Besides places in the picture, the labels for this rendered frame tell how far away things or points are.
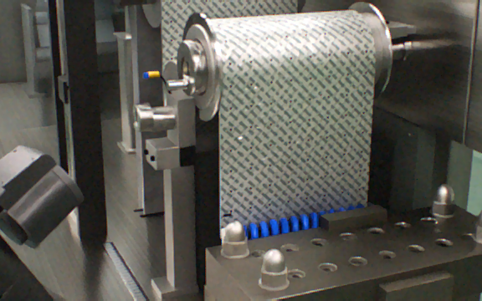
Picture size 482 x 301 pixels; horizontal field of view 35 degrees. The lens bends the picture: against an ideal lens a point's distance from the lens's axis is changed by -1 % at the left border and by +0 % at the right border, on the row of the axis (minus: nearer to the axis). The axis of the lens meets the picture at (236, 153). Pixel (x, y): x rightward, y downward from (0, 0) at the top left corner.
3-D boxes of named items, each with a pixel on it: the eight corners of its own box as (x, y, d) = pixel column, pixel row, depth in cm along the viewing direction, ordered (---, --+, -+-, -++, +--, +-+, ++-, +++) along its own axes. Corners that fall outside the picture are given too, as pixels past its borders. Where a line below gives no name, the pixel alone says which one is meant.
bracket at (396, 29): (363, 33, 116) (364, 19, 116) (396, 30, 119) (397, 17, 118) (382, 38, 112) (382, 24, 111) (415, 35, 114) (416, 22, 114)
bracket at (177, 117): (148, 286, 119) (140, 94, 109) (187, 278, 121) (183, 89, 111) (158, 301, 115) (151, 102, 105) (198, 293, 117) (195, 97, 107)
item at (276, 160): (219, 237, 107) (218, 109, 101) (364, 211, 116) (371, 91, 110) (221, 238, 107) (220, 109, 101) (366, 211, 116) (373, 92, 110)
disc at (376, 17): (334, 89, 123) (338, -4, 118) (336, 89, 123) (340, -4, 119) (386, 113, 110) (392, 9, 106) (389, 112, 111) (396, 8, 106)
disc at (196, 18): (182, 106, 114) (180, 5, 109) (185, 105, 114) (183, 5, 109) (219, 134, 101) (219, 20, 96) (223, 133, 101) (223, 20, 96)
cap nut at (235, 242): (217, 249, 101) (216, 218, 100) (242, 244, 103) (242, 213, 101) (227, 261, 98) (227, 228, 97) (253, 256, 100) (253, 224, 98)
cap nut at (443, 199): (424, 211, 114) (427, 182, 112) (444, 206, 115) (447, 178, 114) (439, 220, 111) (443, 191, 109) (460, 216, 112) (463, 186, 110)
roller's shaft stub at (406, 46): (356, 63, 117) (357, 34, 116) (395, 59, 120) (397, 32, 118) (371, 69, 113) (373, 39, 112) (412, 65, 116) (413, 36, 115)
